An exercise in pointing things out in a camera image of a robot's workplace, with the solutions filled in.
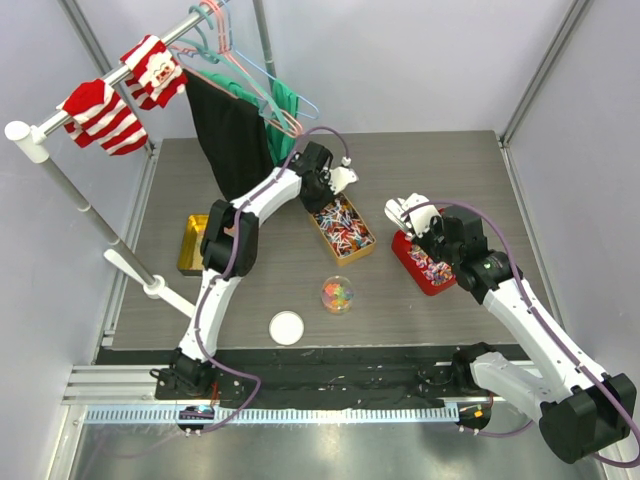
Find red tin of swirl lollipops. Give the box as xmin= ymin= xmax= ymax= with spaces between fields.
xmin=391 ymin=230 xmax=456 ymax=296

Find gold tin of ball lollipops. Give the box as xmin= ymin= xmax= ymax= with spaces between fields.
xmin=310 ymin=194 xmax=376 ymax=267

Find clear plastic jar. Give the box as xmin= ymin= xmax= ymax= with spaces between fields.
xmin=321 ymin=275 xmax=354 ymax=314

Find white jar lid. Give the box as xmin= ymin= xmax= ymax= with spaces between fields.
xmin=269 ymin=311 xmax=305 ymax=346

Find gold tin of gummy candies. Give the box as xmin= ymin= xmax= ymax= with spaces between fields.
xmin=177 ymin=214 xmax=208 ymax=277

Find metal scoop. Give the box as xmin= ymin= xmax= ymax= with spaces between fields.
xmin=384 ymin=199 xmax=407 ymax=231

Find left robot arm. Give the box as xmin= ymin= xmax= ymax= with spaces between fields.
xmin=157 ymin=142 xmax=338 ymax=399

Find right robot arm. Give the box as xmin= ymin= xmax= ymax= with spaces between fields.
xmin=399 ymin=201 xmax=639 ymax=464

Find pink hanger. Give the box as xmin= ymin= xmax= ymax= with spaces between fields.
xmin=174 ymin=0 xmax=304 ymax=138

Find green cloth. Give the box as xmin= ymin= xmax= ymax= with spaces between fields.
xmin=198 ymin=70 xmax=299 ymax=165

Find black cloth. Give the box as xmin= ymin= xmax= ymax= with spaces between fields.
xmin=184 ymin=69 xmax=274 ymax=200

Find blue hanger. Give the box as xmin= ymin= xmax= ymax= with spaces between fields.
xmin=219 ymin=0 xmax=320 ymax=121

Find teal hanger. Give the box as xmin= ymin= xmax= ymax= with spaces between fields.
xmin=177 ymin=1 xmax=303 ymax=138

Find santa striped sock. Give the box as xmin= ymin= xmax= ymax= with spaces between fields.
xmin=120 ymin=35 xmax=187 ymax=110

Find red white striped sock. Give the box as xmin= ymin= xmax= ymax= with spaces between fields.
xmin=56 ymin=78 xmax=148 ymax=156

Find clothes rack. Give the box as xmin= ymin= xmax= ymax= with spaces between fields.
xmin=5 ymin=1 xmax=275 ymax=318

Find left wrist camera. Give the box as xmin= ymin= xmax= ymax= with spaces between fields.
xmin=329 ymin=157 xmax=359 ymax=194

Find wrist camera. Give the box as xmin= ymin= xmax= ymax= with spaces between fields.
xmin=329 ymin=157 xmax=359 ymax=194
xmin=397 ymin=193 xmax=440 ymax=237

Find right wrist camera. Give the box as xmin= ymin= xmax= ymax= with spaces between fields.
xmin=397 ymin=193 xmax=440 ymax=237

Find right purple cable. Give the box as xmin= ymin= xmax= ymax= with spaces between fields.
xmin=399 ymin=200 xmax=640 ymax=468

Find purple cable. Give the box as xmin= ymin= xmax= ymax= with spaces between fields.
xmin=399 ymin=200 xmax=640 ymax=468
xmin=191 ymin=125 xmax=352 ymax=436

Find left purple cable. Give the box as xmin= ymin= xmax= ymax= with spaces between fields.
xmin=191 ymin=125 xmax=352 ymax=436

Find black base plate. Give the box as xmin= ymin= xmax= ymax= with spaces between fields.
xmin=96 ymin=346 xmax=489 ymax=410

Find slotted cable duct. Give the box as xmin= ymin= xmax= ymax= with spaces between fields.
xmin=85 ymin=403 xmax=459 ymax=425

